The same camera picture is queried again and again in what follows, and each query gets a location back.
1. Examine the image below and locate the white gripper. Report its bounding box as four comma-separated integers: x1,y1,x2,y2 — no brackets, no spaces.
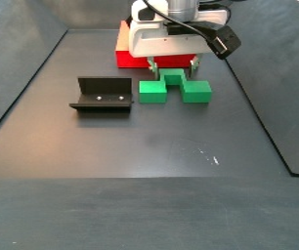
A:
129,0,228,80

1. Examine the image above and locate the green stepped block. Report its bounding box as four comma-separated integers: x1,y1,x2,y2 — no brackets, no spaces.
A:
138,68,212,104

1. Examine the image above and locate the red base board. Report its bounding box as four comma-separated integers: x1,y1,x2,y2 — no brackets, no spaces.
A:
114,21,195,68

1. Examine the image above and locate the black angle fixture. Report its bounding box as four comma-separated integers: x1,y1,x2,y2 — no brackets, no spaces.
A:
69,76,133,111

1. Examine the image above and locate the black camera cable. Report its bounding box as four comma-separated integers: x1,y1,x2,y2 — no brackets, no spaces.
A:
143,0,243,61

